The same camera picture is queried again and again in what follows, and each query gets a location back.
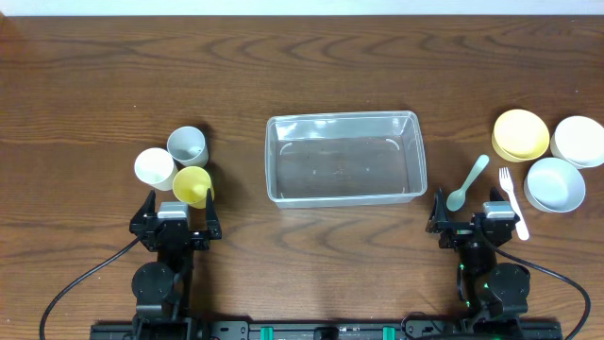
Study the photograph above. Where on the yellow plastic cup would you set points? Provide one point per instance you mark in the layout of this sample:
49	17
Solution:
191	185

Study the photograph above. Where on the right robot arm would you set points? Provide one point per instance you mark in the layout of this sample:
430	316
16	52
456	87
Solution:
493	291

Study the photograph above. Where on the white plastic bowl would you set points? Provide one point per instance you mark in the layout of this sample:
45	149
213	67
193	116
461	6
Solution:
579	141

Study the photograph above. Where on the grey plastic cup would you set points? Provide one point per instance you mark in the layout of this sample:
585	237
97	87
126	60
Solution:
187	145

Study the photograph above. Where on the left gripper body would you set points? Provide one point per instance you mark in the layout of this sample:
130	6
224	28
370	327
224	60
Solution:
175	235

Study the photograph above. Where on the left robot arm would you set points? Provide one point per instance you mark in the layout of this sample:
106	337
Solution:
162	287

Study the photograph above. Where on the white plastic cup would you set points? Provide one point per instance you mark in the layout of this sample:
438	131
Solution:
156	167

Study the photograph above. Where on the mint green plastic spoon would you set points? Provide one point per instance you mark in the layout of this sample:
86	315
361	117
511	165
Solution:
457	198

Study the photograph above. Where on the yellow plastic bowl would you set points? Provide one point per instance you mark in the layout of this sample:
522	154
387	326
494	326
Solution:
520	136

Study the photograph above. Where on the white plastic fork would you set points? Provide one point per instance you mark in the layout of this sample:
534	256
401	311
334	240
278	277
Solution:
506	183

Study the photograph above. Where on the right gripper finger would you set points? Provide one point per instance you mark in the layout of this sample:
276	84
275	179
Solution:
438	213
495	195

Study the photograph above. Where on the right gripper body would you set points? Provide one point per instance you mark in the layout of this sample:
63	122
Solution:
470	233

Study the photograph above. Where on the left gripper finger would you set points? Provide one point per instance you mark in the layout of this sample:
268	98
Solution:
212	221
146	210

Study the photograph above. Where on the light blue plastic bowl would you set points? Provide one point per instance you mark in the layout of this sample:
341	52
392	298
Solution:
554	186

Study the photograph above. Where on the clear plastic container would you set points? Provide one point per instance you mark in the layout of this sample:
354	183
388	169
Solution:
344	159

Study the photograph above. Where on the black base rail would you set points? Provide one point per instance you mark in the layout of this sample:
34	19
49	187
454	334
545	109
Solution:
409	329

